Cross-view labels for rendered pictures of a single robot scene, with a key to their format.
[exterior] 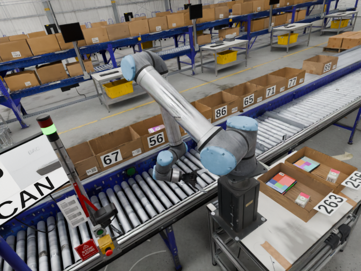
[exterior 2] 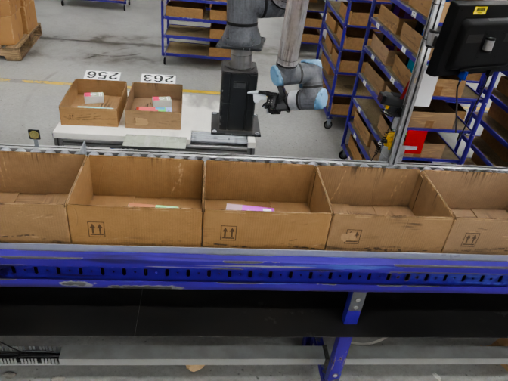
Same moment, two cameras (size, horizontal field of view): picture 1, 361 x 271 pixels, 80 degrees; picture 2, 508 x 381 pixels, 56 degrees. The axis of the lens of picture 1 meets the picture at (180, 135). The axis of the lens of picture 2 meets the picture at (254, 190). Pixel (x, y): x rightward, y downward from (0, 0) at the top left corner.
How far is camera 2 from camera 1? 3.13 m
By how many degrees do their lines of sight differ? 113
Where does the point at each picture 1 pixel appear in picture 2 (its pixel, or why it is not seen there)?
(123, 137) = (351, 240)
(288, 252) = not seen: hidden behind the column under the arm
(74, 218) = (425, 94)
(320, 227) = not seen: hidden behind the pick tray
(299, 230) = (195, 100)
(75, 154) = (486, 237)
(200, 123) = not seen: outside the picture
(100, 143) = (419, 234)
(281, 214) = (193, 110)
